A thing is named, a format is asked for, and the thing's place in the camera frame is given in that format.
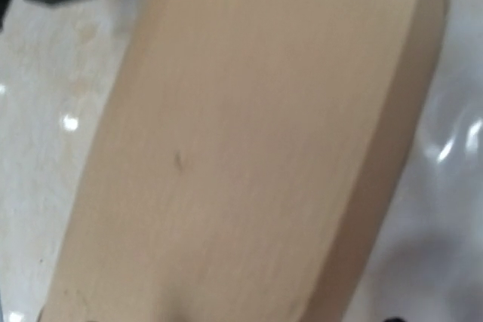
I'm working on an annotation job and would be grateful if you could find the brown cardboard paper box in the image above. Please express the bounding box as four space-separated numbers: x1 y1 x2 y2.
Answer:
42 0 447 321

